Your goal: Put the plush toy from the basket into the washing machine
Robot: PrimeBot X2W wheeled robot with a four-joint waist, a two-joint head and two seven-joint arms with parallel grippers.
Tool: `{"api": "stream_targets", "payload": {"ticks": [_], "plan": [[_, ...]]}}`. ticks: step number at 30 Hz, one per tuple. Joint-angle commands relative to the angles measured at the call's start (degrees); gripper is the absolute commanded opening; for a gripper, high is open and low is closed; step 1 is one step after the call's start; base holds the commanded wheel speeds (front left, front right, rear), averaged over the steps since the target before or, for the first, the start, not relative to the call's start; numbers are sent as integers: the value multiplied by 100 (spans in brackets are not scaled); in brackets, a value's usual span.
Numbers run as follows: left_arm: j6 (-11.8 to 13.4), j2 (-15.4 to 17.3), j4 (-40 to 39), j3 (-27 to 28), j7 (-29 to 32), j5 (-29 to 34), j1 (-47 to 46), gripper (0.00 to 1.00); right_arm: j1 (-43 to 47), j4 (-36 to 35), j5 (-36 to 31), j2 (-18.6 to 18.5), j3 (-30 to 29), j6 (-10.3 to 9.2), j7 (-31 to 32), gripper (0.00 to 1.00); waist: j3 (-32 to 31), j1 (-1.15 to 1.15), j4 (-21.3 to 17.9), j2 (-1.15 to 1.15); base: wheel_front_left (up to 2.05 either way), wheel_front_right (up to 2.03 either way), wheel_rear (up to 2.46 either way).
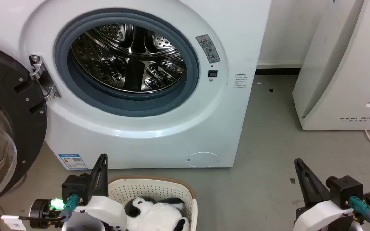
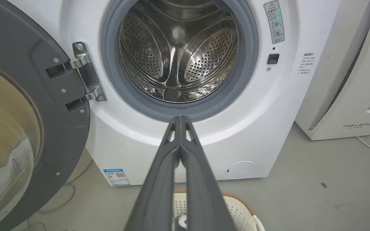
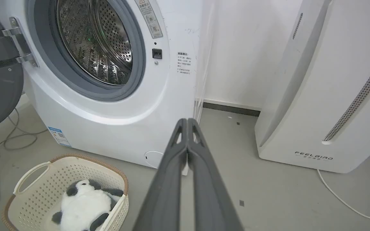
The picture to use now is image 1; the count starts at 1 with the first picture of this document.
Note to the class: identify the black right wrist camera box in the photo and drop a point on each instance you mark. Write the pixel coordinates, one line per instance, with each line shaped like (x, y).
(345, 191)

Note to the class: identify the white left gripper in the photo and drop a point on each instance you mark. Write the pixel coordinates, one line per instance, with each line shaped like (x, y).
(103, 213)

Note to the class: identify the white perforated laundry basket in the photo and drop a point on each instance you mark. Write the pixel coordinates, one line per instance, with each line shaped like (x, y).
(153, 187)

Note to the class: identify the white front-load washing machine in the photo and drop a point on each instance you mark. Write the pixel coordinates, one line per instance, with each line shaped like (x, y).
(172, 134)

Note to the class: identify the washing machine door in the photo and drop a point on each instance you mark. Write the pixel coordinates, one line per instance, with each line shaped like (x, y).
(27, 122)

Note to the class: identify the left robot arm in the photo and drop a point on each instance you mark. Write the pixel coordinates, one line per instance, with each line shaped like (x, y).
(40, 210)

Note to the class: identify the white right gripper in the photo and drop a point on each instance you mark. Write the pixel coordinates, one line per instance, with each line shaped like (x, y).
(320, 216)

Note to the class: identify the white text sticker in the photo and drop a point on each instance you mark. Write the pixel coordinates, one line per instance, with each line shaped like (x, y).
(241, 81)

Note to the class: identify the grey warning sticker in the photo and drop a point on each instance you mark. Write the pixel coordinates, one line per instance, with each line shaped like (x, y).
(208, 48)

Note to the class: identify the black door lock latch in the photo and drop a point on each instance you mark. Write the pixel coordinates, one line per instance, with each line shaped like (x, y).
(213, 73)

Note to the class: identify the grey rubber door gasket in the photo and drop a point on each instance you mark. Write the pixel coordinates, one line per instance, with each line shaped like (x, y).
(133, 106)

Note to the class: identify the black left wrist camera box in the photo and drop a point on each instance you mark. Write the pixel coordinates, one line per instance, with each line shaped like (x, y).
(75, 187)

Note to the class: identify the white air purifier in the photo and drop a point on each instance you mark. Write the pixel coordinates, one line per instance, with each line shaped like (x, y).
(342, 80)

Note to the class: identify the stainless steel washing machine drum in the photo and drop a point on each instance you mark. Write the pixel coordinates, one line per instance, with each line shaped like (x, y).
(108, 64)

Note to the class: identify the silver metal door hinge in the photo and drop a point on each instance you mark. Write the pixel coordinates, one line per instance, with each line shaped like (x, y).
(42, 77)

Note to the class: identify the black and white plush toy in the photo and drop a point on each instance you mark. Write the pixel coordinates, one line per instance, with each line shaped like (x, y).
(154, 216)

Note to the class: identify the round white filter cap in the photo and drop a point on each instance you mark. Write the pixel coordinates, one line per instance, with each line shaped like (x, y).
(203, 159)

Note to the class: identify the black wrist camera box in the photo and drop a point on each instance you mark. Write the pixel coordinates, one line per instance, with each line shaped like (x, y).
(345, 191)
(75, 187)

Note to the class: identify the blue energy label sticker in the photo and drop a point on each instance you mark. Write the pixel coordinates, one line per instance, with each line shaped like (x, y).
(73, 162)

